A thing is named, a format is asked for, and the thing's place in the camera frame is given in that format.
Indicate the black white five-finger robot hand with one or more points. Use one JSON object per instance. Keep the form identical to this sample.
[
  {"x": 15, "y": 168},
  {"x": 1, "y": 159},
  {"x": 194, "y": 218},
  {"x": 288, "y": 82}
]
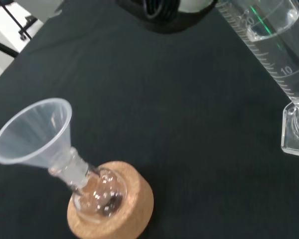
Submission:
[{"x": 162, "y": 15}]

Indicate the small glass round-bottom flask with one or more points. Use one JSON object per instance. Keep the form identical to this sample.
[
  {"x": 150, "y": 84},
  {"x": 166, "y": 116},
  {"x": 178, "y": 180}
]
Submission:
[{"x": 102, "y": 196}]

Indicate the black bench cloth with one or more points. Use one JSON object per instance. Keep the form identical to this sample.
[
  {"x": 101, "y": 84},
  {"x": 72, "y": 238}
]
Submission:
[{"x": 152, "y": 99}]

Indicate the black tripod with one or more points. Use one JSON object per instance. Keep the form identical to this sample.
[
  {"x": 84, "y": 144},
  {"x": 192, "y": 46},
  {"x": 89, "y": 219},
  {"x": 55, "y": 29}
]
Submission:
[{"x": 12, "y": 23}]

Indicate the clear plastic funnel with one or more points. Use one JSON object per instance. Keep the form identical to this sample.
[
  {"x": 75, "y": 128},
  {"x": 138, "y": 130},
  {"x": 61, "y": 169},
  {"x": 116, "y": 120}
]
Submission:
[{"x": 32, "y": 134}]

